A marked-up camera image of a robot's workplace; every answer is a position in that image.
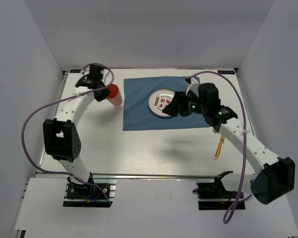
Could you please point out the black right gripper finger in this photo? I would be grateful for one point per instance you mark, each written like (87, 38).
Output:
(177, 102)
(175, 110)

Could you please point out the left table corner label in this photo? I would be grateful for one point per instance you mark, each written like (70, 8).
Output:
(75, 71)

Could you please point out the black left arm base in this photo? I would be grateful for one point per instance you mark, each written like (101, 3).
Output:
(82, 195)

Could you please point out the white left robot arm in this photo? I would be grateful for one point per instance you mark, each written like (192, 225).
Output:
(61, 139)

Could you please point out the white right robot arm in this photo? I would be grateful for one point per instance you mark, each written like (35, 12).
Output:
(275, 176)

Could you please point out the white plate with red characters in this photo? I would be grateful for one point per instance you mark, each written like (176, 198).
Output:
(158, 100)

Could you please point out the blue cloth napkin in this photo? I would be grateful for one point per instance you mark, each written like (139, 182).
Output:
(138, 116)

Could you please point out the pink plastic cup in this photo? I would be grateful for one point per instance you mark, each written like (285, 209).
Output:
(114, 96)

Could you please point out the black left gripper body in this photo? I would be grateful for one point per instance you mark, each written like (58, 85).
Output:
(104, 93)

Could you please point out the right table corner label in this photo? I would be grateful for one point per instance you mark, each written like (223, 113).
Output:
(226, 72)

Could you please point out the table corner label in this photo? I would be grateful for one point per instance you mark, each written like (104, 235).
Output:
(75, 71)
(226, 72)

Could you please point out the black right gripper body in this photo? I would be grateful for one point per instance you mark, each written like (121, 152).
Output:
(193, 105)

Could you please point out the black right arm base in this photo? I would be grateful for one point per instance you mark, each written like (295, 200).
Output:
(214, 195)

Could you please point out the gold knife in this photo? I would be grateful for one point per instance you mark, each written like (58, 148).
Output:
(219, 148)

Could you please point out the aluminium table edge rail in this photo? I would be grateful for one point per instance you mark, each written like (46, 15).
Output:
(135, 176)

